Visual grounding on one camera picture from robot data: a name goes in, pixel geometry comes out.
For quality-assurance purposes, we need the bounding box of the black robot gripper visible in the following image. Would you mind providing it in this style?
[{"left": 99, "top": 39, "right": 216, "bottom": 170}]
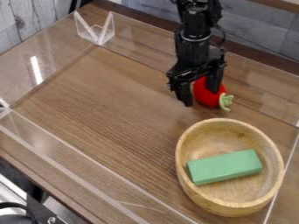
[{"left": 165, "top": 47, "right": 227, "bottom": 107}]

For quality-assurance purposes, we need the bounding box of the red knitted strawberry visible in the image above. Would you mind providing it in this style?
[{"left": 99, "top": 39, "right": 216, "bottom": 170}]
[{"left": 192, "top": 77, "right": 234, "bottom": 112}]

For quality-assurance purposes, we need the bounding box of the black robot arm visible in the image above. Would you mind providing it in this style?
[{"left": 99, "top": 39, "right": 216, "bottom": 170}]
[{"left": 165, "top": 0, "right": 227, "bottom": 107}]

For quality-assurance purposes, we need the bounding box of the light wooden bowl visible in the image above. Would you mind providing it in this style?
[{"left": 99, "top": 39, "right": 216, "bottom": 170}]
[{"left": 175, "top": 118, "right": 284, "bottom": 217}]

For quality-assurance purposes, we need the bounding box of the green rectangular block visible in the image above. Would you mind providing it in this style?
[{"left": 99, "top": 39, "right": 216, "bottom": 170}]
[{"left": 187, "top": 149, "right": 263, "bottom": 186}]

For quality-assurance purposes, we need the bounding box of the black metal stand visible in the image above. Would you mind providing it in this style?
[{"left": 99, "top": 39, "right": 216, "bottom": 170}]
[{"left": 0, "top": 160, "right": 69, "bottom": 224}]

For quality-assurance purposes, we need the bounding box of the black cable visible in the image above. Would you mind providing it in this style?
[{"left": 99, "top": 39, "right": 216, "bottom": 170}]
[{"left": 211, "top": 23, "right": 228, "bottom": 47}]

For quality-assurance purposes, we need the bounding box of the clear acrylic enclosure wall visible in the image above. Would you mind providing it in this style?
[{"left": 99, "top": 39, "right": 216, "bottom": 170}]
[{"left": 0, "top": 6, "right": 299, "bottom": 224}]

